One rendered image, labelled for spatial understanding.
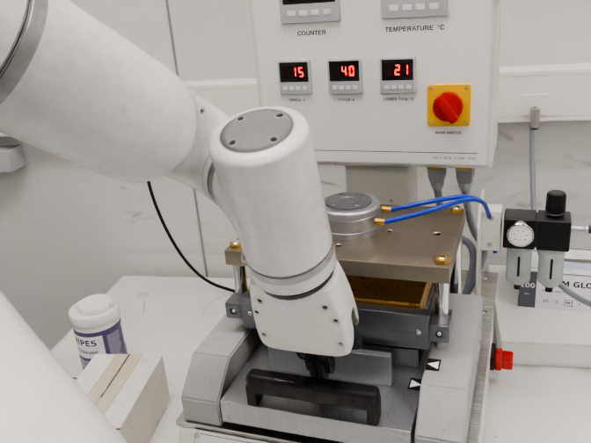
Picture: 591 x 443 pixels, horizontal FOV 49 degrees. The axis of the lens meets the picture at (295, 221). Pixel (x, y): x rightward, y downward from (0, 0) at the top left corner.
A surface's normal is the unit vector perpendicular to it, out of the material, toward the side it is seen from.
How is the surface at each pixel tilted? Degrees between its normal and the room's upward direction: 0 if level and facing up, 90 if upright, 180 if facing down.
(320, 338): 110
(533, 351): 90
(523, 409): 0
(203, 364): 41
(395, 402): 0
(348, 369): 90
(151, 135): 100
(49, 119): 121
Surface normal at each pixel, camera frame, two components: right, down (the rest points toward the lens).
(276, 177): 0.29, 0.59
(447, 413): -0.27, -0.45
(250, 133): -0.19, -0.74
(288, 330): -0.29, 0.65
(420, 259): -0.07, -0.92
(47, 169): -0.20, 0.39
